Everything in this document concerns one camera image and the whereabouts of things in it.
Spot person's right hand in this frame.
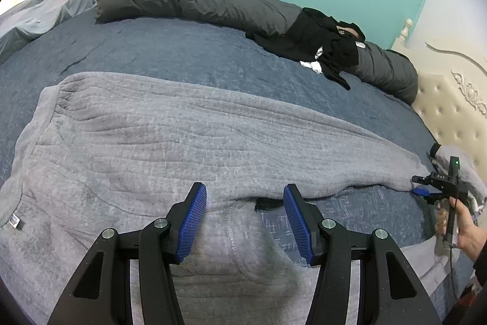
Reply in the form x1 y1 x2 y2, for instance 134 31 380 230
434 196 487 254

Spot person's right forearm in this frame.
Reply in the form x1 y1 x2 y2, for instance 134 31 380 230
472 234 487 291

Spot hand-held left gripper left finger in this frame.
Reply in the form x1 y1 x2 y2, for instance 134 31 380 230
47 182 208 325

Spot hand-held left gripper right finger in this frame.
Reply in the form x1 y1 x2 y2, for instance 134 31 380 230
283 184 442 325

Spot cream tufted headboard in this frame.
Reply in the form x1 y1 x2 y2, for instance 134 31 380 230
392 18 487 173

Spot grey fleece pants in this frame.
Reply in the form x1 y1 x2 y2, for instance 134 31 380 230
0 72 476 325

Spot light grey-blue blanket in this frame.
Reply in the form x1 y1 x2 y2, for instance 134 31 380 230
0 0 96 65

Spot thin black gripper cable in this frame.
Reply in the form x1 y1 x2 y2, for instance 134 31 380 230
448 248 459 297

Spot bed with blue sheet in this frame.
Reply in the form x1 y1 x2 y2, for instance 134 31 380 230
0 7 476 325

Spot pile of black clothes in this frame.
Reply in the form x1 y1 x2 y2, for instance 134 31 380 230
245 7 366 91

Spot stack of folded clothes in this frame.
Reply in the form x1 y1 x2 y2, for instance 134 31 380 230
427 143 487 215

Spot small white cloth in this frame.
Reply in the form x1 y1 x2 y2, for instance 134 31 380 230
299 47 324 74

